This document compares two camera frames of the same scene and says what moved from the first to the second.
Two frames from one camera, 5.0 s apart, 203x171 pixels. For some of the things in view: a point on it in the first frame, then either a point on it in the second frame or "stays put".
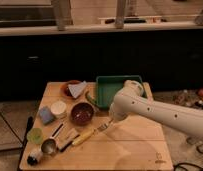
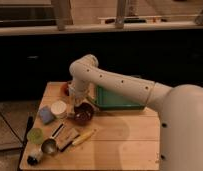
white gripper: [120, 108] -> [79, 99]
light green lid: [35, 136] stays put
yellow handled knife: [77, 139] stays put
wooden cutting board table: [68, 132] stays put
